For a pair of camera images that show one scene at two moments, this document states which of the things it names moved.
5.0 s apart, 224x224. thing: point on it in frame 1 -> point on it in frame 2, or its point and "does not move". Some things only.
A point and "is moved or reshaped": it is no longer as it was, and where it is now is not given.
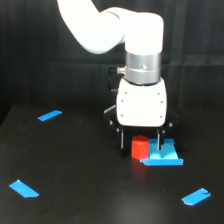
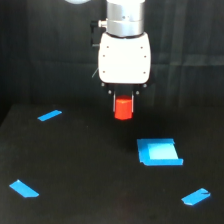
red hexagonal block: [140, 147] is moved or reshaped
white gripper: [141, 105] -> [124, 65]
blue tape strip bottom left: [23, 189] does not move
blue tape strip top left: [49, 115] does not move
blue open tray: [167, 155] does not move
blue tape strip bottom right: [195, 197] does not move
